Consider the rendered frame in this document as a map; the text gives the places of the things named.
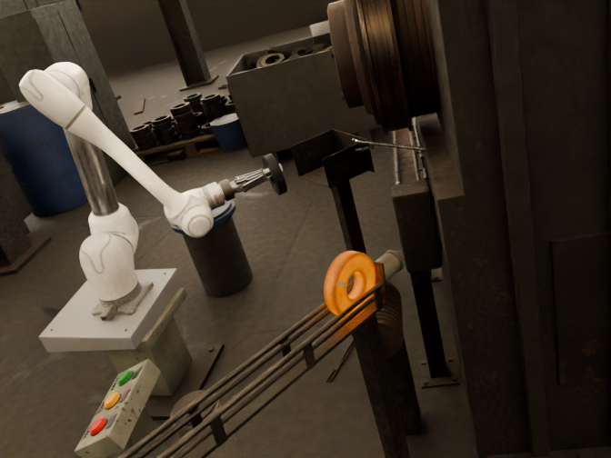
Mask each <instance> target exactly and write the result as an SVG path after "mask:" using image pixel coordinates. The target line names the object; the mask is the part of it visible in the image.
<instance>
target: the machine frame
mask: <svg viewBox="0 0 611 458"><path fill-rule="evenodd" d="M426 8H427V12H428V18H429V24H430V29H431V36H432V41H433V47H434V54H435V60H436V73H437V81H438V90H439V100H440V112H435V113H432V114H425V115H420V116H417V117H416V121H417V127H418V133H419V137H420V141H421V145H422V147H425V148H426V150H425V151H423V153H424V158H425V159H424V166H425V168H426V170H427V173H428V178H429V180H428V182H429V185H430V190H431V195H432V196H434V200H435V204H433V206H434V212H435V218H436V228H437V233H438V239H439V242H441V245H442V250H441V255H442V261H443V264H442V267H441V268H442V274H443V279H444V284H445V289H446V298H447V302H448V307H449V312H450V317H451V322H452V326H453V331H454V336H455V340H456V349H457V354H458V359H459V363H460V368H461V374H462V378H463V383H464V387H465V392H466V400H467V406H468V411H469V415H470V420H471V424H472V429H473V435H474V439H475V444H476V452H477V457H478V458H611V0H426Z"/></svg>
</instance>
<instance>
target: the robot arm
mask: <svg viewBox="0 0 611 458"><path fill-rule="evenodd" d="M19 86H20V90H21V92H22V94H23V95H24V97H25V98H26V99H27V101H28V102H29V103H30V104H31V105H32V106H33V107H34V108H35V109H37V110H38V111H39V112H40V113H42V114H43V115H45V116H46V117H47V118H49V119H50V120H51V121H53V122H54V123H56V124H59V125H60V126H62V127H63V129H64V132H65V137H66V140H67V142H68V144H69V147H70V150H71V153H72V156H73V157H74V160H75V165H76V168H77V171H78V173H79V175H80V178H81V181H82V184H83V187H84V189H85V193H86V196H87V199H88V202H89V203H90V206H91V209H92V213H91V214H90V215H89V218H88V223H89V226H90V232H91V235H90V236H89V237H87V238H86V239H85V240H84V242H83V243H82V245H81V247H80V254H79V257H80V264H81V266H82V268H83V271H84V273H85V276H86V278H87V280H88V282H89V283H90V285H91V287H92V288H93V290H94V291H95V293H96V295H97V297H98V299H99V303H98V305H97V306H96V307H95V308H94V309H93V310H92V311H91V314H92V316H97V315H100V314H101V319H102V321H104V322H106V321H108V320H109V319H110V318H112V317H113V316H114V315H115V314H126V315H132V314H134V313H135V312H136V308H137V306H138V305H139V304H140V303H141V302H142V300H143V299H144V297H145V295H146V294H147V292H148V291H149V290H150V289H151V288H152V287H153V286H154V284H153V282H152V281H147V282H139V281H138V279H137V277H136V275H135V270H134V269H135V265H134V254H135V249H136V247H137V242H138V234H139V232H138V226H137V223H136V221H135V219H134V218H133V217H132V215H131V214H130V213H129V211H128V209H127V207H125V206H124V205H122V204H120V203H118V201H117V197H116V194H115V189H114V187H113V184H112V181H111V178H110V175H109V173H108V169H107V166H106V163H105V159H104V156H103V153H102V150H103V151H104V152H106V153H107V154H108V155H110V156H111V157H112V158H113V159H114V160H115V161H116V162H118V163H119V164H120V165H121V166H122V167H123V168H124V169H125V170H126V171H127V172H128V173H129V174H130V175H132V176H133V177H134V178H135V179H136V180H137V181H138V182H139V183H140V184H141V185H142V186H143V187H144V188H146V189H147V190H148V191H149V192H150V193H151V194H152V195H153V196H154V197H155V198H157V199H158V200H159V201H160V202H161V203H162V204H163V205H164V211H165V216H166V218H167V220H168V222H169V223H170V224H171V225H178V226H179V228H180V229H181V230H183V231H184V232H185V233H186V234H188V235H190V236H192V237H202V236H205V235H206V234H207V233H208V232H209V231H210V229H212V227H213V223H214V217H213V214H212V212H211V211H212V210H215V209H216V208H218V207H220V206H223V205H225V201H227V202H228V201H230V200H232V199H235V193H239V192H243V191H244V193H246V192H247V191H249V190H250V189H252V188H254V187H256V186H258V185H259V184H261V183H263V182H265V181H267V178H268V177H270V176H272V175H271V173H270V171H269V169H268V168H266V169H265V170H263V169H262V168H261V171H260V170H256V171H254V172H251V173H248V174H243V175H240V176H236V177H235V180H234V181H232V182H231V183H229V181H228V180H227V179H225V180H224V181H221V182H219V183H218V184H217V183H216V182H214V183H211V184H208V185H206V186H203V187H201V188H198V189H193V190H190V191H187V192H184V193H182V194H180V193H178V192H177V191H175V190H174V189H172V188H171V187H169V186H168V185H167V184H166V183H164V182H163V181H162V180H161V179H160V178H159V177H158V176H157V175H156V174H155V173H154V172H153V171H152V170H151V169H150V168H149V167H148V166H147V165H146V164H145V163H144V162H143V161H142V160H141V159H139V158H138V157H137V156H136V155H135V154H134V153H133V152H132V151H131V150H130V149H129V148H128V147H127V146H126V145H125V144H124V143H123V142H122V141H121V140H119V139H118V138H117V137H116V136H115V135H114V134H113V133H112V132H111V131H110V130H109V129H108V128H107V127H106V126H105V125H104V124H103V123H102V122H101V121H100V120H99V119H98V118H97V117H96V116H95V115H94V113H93V112H92V109H93V106H92V100H91V94H90V86H89V80H88V77H87V75H86V73H85V71H84V70H83V69H82V68H81V67H79V66H78V65H75V64H73V63H68V62H63V63H56V64H54V65H51V66H49V67H48V68H47V69H45V70H44V71H40V70H31V71H29V72H27V73H26V75H25V76H24V78H23V79H22V80H21V82H20V84H19ZM101 149H102V150H101ZM202 188H203V189H202Z"/></svg>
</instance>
